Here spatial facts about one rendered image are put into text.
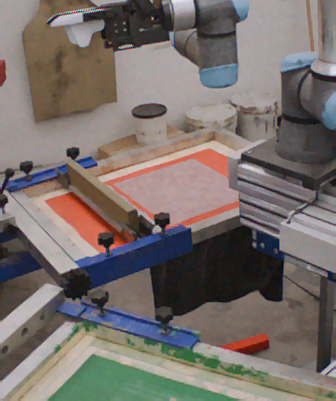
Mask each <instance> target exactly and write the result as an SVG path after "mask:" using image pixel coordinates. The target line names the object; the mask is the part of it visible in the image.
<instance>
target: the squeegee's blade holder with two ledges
mask: <svg viewBox="0 0 336 401"><path fill-rule="evenodd" d="M69 189H70V190H71V191H72V192H73V193H74V194H76V195H77V196H78V197H79V198H80V199H81V200H83V201H84V202H85V203H86V205H87V206H88V207H90V208H91V209H92V210H93V211H94V212H95V213H97V214H98V215H99V216H100V217H101V218H102V219H104V220H105V221H106V222H107V223H108V224H109V225H110V226H112V227H113V228H114V229H115V230H116V231H117V232H119V233H120V234H122V227H121V226H120V225H118V224H117V223H116V222H115V221H114V220H113V219H111V218H110V217H109V216H108V215H107V214H105V213H104V212H103V211H102V210H101V209H100V208H98V207H97V206H96V205H95V204H94V203H92V202H91V201H90V200H89V199H88V198H87V197H85V195H84V194H83V193H82V192H80V191H79V190H78V189H77V188H76V187H75V186H73V185H71V186H69Z"/></svg>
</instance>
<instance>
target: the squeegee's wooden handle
mask: <svg viewBox="0 0 336 401"><path fill-rule="evenodd" d="M66 166H67V173H68V179H69V185H73V186H75V187H76V188H77V189H78V190H79V191H80V192H82V193H83V194H84V195H85V197H87V198H88V199H89V200H90V201H91V202H92V203H94V204H95V205H96V206H97V207H98V208H100V209H101V210H102V211H103V212H104V213H105V214H107V215H108V216H109V217H110V218H111V219H113V220H114V221H115V222H116V223H117V224H118V223H119V221H120V222H121V223H123V224H125V225H126V226H127V227H128V228H129V229H131V230H132V231H133V232H134V233H136V234H140V231H139V221H138V212H137V209H135V208H134V207H133V206H132V205H130V204H129V203H128V202H126V201H125V200H124V199H123V198H121V197H120V196H119V195H117V194H116V193H115V192H114V191H112V190H111V189H110V188H108V187H107V186H106V185H105V184H103V183H102V182H101V181H99V180H98V179H97V178H96V177H94V176H93V175H92V174H90V173H89V172H88V171H87V170H85V169H84V167H82V166H81V165H80V164H79V163H77V162H76V161H75V160H72V161H69V162H67V163H66ZM118 225H119V224H118Z"/></svg>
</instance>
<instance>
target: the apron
mask: <svg viewBox="0 0 336 401"><path fill-rule="evenodd" d="M91 7H98V5H96V4H95V3H92V2H91V1H90V0H40V2H39V9H38V11H37V13H36V15H35V17H34V18H33V19H32V20H31V21H30V22H29V24H28V25H27V26H25V28H24V30H23V32H22V34H21V35H22V41H23V46H24V51H25V56H26V62H27V63H26V67H27V73H28V79H29V85H30V91H31V96H32V109H33V115H34V120H35V122H37V121H40V120H45V119H52V118H55V117H59V116H62V115H65V114H68V113H71V112H75V111H77V110H89V109H94V108H96V107H98V106H99V105H101V104H104V103H109V102H117V95H116V86H117V77H116V62H115V52H113V49H112V48H109V49H106V48H105V49H104V46H103V40H102V39H101V38H100V33H99V31H98V32H95V33H93V35H92V38H91V40H90V42H89V44H88V46H86V47H81V46H79V45H78V44H72V43H71V42H70V40H69V38H68V36H67V34H66V31H65V30H66V29H65V28H64V26H56V27H51V26H50V25H46V22H47V20H48V19H49V18H51V17H53V16H54V15H59V14H62V13H64V12H69V11H74V10H79V9H85V8H91Z"/></svg>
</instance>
